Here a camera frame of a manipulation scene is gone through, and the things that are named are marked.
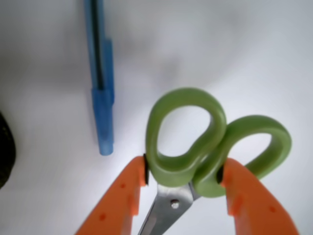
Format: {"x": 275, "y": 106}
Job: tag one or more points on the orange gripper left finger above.
{"x": 113, "y": 215}

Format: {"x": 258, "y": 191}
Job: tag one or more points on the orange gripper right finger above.
{"x": 255, "y": 210}

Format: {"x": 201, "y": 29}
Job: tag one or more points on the green handled scissors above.
{"x": 196, "y": 172}

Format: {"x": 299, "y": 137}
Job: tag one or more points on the black mesh pen holder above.
{"x": 7, "y": 151}

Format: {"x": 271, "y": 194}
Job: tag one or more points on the blue capped ballpoint pen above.
{"x": 102, "y": 76}

